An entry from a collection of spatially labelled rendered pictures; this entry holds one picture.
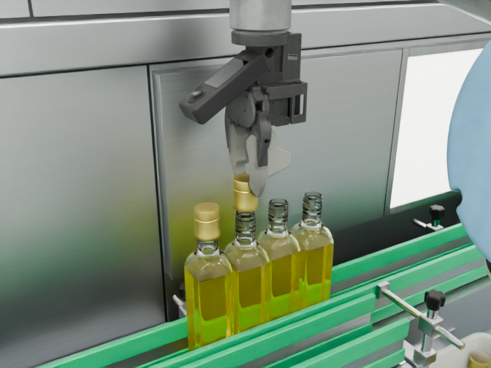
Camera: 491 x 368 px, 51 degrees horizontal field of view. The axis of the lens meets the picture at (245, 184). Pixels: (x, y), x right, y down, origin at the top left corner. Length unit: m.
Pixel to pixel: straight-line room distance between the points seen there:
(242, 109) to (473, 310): 0.68
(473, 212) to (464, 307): 0.88
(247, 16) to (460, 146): 0.42
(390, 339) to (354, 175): 0.33
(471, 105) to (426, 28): 0.81
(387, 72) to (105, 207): 0.55
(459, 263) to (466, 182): 0.82
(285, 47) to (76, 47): 0.27
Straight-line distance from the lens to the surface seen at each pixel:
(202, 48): 0.78
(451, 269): 1.05
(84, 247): 0.83
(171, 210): 0.81
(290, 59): 0.67
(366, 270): 1.00
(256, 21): 0.63
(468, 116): 0.25
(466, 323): 1.15
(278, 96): 0.65
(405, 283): 0.97
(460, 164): 0.25
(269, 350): 0.80
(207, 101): 0.61
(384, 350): 0.85
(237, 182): 0.69
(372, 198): 1.06
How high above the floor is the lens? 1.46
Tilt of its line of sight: 23 degrees down
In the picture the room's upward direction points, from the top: straight up
